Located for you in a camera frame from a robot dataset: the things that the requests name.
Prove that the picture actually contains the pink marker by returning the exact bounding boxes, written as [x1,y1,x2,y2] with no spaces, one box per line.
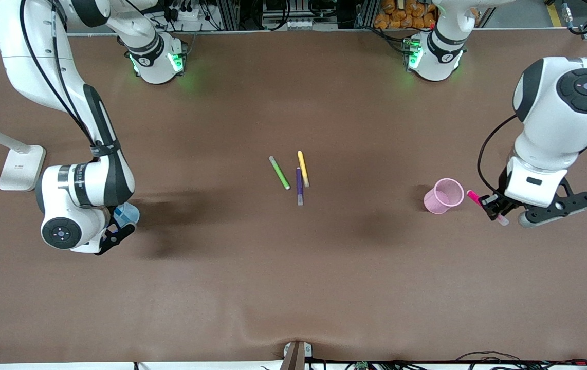
[466,190,510,227]

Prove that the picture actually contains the light blue mesh cup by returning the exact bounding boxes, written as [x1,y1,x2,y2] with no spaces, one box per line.
[113,201,141,230]

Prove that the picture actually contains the pink mesh cup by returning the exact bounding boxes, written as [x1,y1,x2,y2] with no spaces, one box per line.
[424,178,465,215]

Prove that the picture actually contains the green marker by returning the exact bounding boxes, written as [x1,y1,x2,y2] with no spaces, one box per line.
[268,156,291,191]

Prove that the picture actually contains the yellow marker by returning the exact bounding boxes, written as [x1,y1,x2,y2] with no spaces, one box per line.
[297,150,313,187]

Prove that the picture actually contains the orange snack bags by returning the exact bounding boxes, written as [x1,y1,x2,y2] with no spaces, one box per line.
[374,0,438,30]

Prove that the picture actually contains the large white power strip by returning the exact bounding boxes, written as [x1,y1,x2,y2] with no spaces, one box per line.
[166,4,208,22]

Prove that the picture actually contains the black floor cable bundle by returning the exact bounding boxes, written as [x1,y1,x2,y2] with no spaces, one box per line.
[455,351,587,370]

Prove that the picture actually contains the aluminium frame post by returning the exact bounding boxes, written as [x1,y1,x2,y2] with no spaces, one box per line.
[215,0,241,31]
[356,0,377,29]

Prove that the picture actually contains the metal table edge bracket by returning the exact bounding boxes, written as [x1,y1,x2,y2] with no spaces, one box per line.
[282,341,314,370]

